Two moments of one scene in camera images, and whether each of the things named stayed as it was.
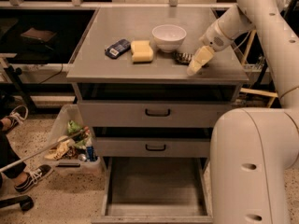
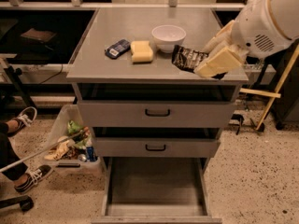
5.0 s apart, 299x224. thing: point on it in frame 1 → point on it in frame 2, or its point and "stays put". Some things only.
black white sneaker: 34,177 stays put
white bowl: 168,37 stays put
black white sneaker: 17,117 → 24,119
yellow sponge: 142,50 stays put
